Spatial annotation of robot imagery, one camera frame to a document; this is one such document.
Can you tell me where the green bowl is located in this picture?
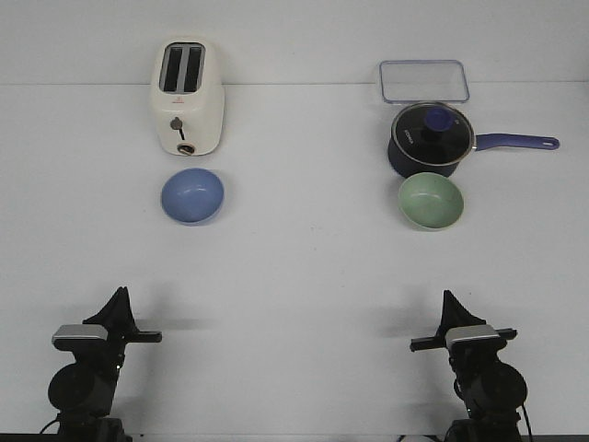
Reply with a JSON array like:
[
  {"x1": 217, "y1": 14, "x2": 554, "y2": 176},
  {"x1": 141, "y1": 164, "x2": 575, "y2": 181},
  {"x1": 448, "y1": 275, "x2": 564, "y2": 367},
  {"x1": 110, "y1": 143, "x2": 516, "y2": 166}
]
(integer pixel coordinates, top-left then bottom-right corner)
[{"x1": 398, "y1": 172, "x2": 465, "y2": 230}]

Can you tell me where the glass pot lid blue knob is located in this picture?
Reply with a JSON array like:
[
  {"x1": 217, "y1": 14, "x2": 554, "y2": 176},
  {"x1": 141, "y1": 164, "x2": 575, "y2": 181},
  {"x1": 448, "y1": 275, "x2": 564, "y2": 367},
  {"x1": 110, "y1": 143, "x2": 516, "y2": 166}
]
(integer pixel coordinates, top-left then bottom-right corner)
[{"x1": 391, "y1": 102, "x2": 475, "y2": 166}]

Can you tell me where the clear blue-rimmed container lid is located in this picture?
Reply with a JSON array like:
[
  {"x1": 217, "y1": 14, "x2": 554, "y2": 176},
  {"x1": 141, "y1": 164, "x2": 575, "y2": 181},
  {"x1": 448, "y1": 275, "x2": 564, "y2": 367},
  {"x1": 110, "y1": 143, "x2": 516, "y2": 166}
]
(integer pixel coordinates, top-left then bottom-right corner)
[{"x1": 378, "y1": 60, "x2": 470, "y2": 104}]

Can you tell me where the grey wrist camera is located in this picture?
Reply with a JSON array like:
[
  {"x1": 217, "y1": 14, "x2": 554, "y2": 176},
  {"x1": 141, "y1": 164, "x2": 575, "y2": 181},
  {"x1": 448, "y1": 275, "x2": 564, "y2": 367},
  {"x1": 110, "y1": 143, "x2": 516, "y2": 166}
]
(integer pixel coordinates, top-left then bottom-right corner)
[
  {"x1": 52, "y1": 324, "x2": 108, "y2": 353},
  {"x1": 445, "y1": 324, "x2": 500, "y2": 351}
]

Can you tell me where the blue bowl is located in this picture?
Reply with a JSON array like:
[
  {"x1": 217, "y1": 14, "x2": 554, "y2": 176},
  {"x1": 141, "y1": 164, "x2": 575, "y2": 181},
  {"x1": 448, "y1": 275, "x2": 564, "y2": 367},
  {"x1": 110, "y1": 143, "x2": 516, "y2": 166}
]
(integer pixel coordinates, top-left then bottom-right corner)
[{"x1": 160, "y1": 168, "x2": 225, "y2": 226}]

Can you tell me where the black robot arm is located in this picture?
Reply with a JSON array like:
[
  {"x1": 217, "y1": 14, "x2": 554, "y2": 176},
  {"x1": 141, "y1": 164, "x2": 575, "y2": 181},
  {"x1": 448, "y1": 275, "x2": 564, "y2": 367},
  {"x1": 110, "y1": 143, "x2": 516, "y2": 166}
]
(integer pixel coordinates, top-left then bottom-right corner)
[
  {"x1": 410, "y1": 290, "x2": 529, "y2": 441},
  {"x1": 48, "y1": 286, "x2": 162, "y2": 441}
]

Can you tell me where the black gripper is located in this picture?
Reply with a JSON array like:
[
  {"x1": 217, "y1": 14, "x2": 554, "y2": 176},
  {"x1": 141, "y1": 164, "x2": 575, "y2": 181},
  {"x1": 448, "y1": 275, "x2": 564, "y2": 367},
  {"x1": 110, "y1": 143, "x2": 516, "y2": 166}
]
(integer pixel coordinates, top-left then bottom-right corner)
[
  {"x1": 83, "y1": 286, "x2": 162, "y2": 364},
  {"x1": 410, "y1": 289, "x2": 516, "y2": 364}
]

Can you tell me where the dark blue saucepan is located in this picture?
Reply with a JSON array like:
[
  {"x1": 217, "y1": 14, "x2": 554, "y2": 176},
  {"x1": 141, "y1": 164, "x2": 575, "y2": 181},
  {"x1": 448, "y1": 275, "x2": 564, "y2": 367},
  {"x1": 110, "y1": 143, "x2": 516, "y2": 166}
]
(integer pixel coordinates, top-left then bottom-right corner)
[{"x1": 387, "y1": 133, "x2": 560, "y2": 178}]

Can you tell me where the white two-slot toaster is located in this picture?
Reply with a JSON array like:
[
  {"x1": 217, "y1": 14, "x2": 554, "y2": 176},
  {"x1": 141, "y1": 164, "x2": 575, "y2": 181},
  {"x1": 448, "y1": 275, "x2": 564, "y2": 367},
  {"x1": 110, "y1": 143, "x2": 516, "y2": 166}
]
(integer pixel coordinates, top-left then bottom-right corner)
[{"x1": 149, "y1": 37, "x2": 225, "y2": 157}]

